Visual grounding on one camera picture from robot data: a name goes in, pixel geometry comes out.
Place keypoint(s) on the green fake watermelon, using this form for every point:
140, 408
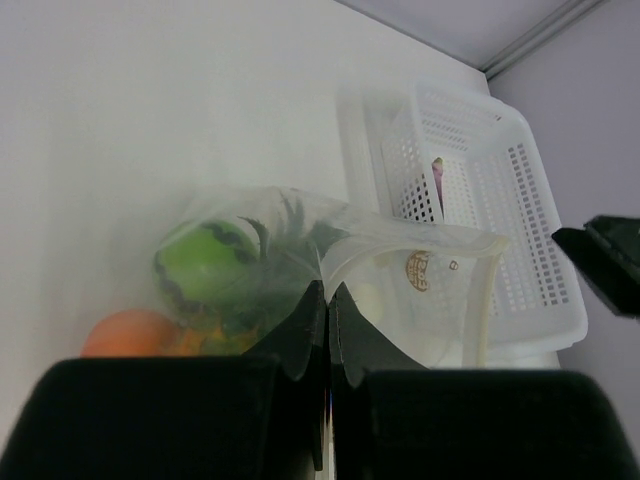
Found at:
199, 266

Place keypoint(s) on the right aluminium frame post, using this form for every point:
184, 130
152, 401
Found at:
568, 14

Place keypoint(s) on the clear polka dot zip bag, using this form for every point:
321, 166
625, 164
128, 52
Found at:
427, 288

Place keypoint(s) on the white plastic basket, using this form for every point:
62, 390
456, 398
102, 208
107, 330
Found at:
493, 180

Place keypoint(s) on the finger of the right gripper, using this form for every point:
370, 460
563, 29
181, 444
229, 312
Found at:
606, 253

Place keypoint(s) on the fake pineapple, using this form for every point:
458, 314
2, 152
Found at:
292, 236

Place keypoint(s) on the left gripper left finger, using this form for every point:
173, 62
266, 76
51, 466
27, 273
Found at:
259, 415

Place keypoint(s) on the purple fake eggplant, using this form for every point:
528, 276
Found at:
437, 167

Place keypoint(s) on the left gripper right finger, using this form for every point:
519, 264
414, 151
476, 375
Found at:
395, 419

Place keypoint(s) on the orange fake fruit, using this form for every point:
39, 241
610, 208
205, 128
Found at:
131, 333

